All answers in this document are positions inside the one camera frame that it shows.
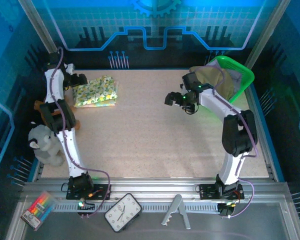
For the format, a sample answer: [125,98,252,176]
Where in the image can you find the pack of coloured markers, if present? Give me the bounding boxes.
[20,191,58,231]

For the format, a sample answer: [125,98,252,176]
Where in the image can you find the brown plush bear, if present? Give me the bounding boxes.
[34,99,81,131]

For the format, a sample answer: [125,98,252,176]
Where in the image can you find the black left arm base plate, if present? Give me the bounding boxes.
[65,180,112,201]

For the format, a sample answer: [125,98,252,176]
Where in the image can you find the grey metal stand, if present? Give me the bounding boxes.
[161,194,192,230]

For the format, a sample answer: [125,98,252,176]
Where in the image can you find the pastel floral skirt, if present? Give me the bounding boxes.
[73,79,120,109]

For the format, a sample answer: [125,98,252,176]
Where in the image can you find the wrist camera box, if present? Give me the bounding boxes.
[181,72,203,92]
[42,53,61,71]

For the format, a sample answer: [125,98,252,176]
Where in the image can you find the lemon print skirt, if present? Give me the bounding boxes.
[72,75,119,107]

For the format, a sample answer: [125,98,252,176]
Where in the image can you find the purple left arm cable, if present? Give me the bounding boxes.
[49,46,113,219]

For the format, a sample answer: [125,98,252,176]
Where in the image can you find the black controller board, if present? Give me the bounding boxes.
[76,198,96,218]
[217,202,235,219]

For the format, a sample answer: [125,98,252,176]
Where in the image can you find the olive green skirt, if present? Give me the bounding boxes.
[189,65,235,101]

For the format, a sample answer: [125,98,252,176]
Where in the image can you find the slotted grey cable duct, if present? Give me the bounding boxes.
[51,202,221,213]

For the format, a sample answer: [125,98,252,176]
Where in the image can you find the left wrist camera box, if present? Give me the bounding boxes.
[42,53,61,71]

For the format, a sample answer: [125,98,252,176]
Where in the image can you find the aluminium cross beam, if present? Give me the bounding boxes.
[22,177,291,201]

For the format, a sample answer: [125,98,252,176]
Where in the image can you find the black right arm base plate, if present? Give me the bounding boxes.
[198,183,245,201]

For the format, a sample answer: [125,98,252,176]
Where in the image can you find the black white analog clock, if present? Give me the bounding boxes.
[104,192,143,233]

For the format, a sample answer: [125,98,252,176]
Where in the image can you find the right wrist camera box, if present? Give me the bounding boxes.
[181,72,203,92]

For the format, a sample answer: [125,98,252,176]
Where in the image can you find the grey white plush husky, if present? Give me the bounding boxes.
[27,121,66,167]

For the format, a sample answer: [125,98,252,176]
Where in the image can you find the green plastic basket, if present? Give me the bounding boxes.
[209,55,255,105]

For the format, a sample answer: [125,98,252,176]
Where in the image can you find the aluminium frame post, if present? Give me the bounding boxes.
[17,0,69,76]
[244,0,291,70]

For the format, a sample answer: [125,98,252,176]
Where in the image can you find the lavender grey skirt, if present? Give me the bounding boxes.
[206,61,242,92]

